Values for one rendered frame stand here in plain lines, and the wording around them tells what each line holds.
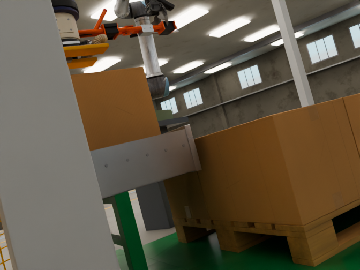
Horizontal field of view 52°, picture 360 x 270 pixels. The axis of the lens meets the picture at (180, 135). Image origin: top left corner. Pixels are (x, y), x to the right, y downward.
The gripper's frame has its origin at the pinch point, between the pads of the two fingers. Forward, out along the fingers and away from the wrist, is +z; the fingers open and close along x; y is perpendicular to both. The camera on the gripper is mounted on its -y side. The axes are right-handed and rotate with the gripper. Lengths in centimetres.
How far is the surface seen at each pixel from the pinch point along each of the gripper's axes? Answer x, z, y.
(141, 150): 35, 66, 48
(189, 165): 35, 78, 28
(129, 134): 18, 57, 45
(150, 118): 18, 52, 32
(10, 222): 110, 75, 106
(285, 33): -162, -47, -282
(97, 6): -546, -279, -189
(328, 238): 80, 115, 6
